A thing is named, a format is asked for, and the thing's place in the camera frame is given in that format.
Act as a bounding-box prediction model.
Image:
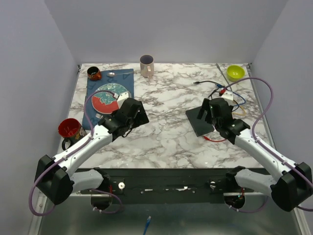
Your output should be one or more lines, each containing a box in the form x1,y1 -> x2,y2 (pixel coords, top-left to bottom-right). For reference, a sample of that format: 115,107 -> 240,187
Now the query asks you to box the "black network switch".
185,107 -> 215,137

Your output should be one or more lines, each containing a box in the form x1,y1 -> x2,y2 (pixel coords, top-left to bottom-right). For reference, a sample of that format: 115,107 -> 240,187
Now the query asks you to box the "blue ethernet cable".
215,84 -> 246,113

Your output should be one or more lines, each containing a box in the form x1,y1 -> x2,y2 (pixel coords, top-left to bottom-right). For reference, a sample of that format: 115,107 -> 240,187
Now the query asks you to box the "yellow ethernet cable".
231,106 -> 246,117

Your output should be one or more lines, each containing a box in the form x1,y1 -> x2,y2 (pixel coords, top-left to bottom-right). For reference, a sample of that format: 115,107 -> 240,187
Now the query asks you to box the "black ethernet cable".
193,80 -> 222,87

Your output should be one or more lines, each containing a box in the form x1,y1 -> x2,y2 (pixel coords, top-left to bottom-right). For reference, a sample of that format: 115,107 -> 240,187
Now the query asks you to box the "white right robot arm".
198,98 -> 313,212

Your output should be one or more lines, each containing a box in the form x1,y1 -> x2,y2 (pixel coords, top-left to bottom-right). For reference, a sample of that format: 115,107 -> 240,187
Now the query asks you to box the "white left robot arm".
35,98 -> 149,205

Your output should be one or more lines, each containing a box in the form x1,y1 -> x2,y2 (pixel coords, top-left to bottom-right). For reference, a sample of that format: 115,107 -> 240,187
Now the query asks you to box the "red and teal plate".
91,83 -> 128,114

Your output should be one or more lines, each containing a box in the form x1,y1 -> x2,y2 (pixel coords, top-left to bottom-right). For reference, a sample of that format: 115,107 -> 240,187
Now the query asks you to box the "blue placemat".
84,69 -> 134,126

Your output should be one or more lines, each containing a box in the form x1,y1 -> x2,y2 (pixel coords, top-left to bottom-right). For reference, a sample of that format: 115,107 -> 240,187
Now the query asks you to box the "lime green bowl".
226,65 -> 245,82

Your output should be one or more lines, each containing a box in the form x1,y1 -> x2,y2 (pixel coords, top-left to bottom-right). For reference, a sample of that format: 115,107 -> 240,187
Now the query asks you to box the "metal spoon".
106,72 -> 134,77

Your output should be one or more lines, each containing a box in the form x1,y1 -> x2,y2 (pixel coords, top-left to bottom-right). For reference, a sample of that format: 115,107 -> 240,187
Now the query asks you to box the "small brown orange cup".
87,66 -> 102,81

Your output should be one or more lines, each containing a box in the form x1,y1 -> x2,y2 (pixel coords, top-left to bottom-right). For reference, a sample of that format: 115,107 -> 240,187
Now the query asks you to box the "pink ceramic mug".
139,54 -> 154,79

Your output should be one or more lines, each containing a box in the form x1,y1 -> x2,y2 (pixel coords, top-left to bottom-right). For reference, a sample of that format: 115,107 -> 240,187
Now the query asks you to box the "red black patterned mug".
58,118 -> 87,151

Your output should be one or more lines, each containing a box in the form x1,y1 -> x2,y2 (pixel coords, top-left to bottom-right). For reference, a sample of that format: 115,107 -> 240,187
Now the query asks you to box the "black mounting base bar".
80,167 -> 255,205

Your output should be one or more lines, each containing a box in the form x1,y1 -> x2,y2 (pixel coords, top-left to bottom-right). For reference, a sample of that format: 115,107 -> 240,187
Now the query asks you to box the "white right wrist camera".
219,89 -> 234,102

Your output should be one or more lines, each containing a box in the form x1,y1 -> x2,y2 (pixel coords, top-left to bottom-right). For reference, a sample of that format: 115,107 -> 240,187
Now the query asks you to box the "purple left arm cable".
28,90 -> 123,216

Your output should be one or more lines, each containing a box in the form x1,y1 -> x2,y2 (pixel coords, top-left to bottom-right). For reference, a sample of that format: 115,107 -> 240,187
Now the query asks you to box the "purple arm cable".
28,90 -> 123,216
221,77 -> 313,212

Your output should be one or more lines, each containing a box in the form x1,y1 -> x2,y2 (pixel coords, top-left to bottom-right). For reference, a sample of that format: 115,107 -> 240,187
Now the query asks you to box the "grey ethernet cable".
216,63 -> 232,87

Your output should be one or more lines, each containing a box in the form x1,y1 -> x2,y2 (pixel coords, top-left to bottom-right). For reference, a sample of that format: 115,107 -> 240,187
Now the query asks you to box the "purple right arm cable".
221,77 -> 313,212

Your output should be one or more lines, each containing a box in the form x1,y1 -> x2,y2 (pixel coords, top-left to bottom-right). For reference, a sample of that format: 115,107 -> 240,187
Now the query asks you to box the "blue cable on floor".
142,216 -> 152,235

